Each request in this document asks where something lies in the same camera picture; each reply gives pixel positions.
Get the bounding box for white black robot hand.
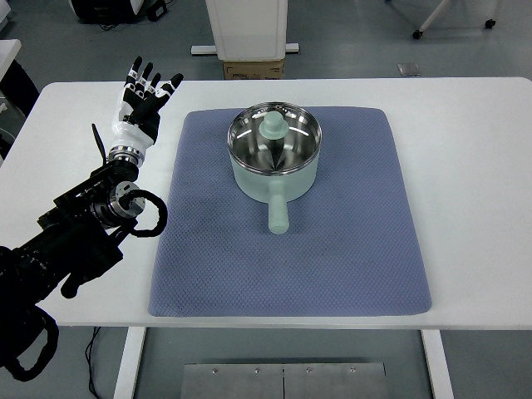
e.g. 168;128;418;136
109;57;184;166

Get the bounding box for green pot with handle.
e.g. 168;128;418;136
227;101;323;236

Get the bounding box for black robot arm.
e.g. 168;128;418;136
1;160;139;382

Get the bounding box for black equipment on floor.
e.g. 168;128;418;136
69;0;170;25

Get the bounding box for cardboard box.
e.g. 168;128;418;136
223;60;284;80

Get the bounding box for white furniture at left edge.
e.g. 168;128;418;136
0;39;22;80

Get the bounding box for blue textured mat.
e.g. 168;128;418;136
148;106;433;318

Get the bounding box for left white table leg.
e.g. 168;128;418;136
113;327;147;399

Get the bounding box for white table leg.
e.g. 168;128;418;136
421;329;455;399
113;327;147;399

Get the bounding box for grey floor socket cover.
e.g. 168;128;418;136
397;62;421;77

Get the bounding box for wheeled chair base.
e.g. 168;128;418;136
411;0;497;41

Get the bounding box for metal floor plate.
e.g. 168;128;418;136
180;363;390;398

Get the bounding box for right white table leg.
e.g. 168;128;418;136
421;329;455;399

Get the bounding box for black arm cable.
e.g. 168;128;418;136
111;189;170;239

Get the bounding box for white pedestal base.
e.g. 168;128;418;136
190;0;300;62

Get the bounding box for black floor cable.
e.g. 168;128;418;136
85;327;103;399

